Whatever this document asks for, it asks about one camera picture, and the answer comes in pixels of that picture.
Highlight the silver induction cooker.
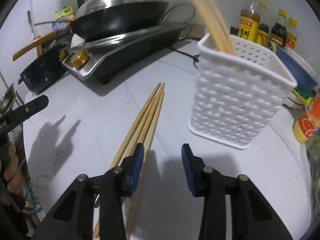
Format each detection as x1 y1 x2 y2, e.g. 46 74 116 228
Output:
62 22 187 84

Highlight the wooden handle spatula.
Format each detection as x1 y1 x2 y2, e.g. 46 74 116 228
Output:
12 28 71 61

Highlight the bag of green vegetables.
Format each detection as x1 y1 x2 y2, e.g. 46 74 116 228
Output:
306 134 320 219

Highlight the blue bowl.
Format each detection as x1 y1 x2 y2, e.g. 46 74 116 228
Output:
276 45 319 92

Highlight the yellow detergent jug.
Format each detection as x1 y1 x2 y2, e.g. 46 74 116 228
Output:
52 7 75 30

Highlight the light yellow cap bottle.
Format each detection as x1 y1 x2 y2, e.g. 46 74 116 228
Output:
285 17 298 50

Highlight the red cap sauce bottle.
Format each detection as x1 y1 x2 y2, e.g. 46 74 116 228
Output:
238 0 260 42

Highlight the white perforated utensil basket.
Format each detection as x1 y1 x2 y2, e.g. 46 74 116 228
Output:
188 34 297 150

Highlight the black wok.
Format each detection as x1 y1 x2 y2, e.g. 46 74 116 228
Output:
53 2 168 41

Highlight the yellow cap dark sauce bottle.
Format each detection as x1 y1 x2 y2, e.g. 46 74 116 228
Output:
267 9 287 53

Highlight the person left hand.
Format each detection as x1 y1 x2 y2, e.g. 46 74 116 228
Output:
4 141 24 194

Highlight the yellow orange squeeze bottle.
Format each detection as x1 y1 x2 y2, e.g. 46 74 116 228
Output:
293 89 320 144

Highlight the black cooker power cord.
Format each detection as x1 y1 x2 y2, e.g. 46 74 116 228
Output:
161 3 201 69

